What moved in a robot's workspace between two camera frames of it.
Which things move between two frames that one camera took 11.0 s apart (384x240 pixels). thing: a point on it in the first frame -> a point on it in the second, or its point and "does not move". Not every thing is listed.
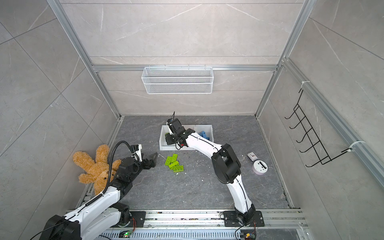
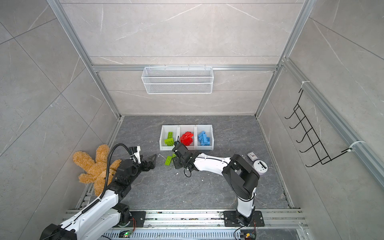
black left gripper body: (147, 166) does not move
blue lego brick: (203, 134) does not move
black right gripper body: (172, 139) -> (178, 163)
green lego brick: (170, 159) does not move
